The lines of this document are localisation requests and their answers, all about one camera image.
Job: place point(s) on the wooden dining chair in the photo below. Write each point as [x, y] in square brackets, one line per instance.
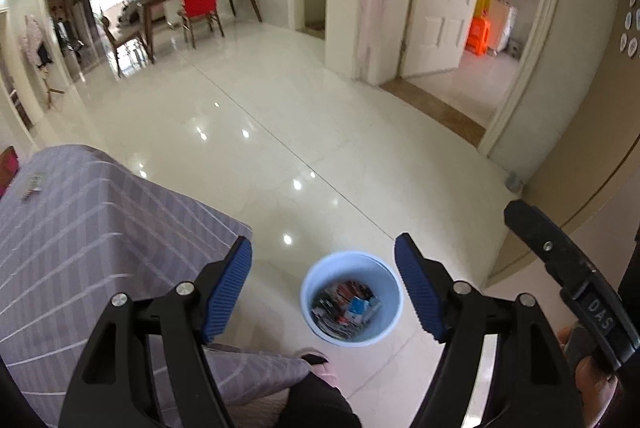
[119, 39]

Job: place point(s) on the red snack wrapper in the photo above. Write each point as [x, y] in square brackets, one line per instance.
[345, 291]

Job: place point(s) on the person's dark trouser leg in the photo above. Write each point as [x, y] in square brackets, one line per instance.
[316, 401]

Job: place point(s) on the grey checked tablecloth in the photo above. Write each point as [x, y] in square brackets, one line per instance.
[96, 229]

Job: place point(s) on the orange plastic stool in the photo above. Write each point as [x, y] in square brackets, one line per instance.
[478, 37]

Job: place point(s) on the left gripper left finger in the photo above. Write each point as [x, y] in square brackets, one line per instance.
[114, 383]

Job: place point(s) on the person's right hand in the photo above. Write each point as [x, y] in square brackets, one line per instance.
[597, 390]

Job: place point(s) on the chair with red cover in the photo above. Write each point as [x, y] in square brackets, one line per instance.
[197, 10]

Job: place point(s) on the green patterned wrapper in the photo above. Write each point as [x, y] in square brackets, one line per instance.
[34, 185]

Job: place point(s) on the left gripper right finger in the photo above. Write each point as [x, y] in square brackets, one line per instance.
[530, 383]

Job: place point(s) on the light blue trash bin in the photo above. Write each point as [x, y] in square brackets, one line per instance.
[320, 310]

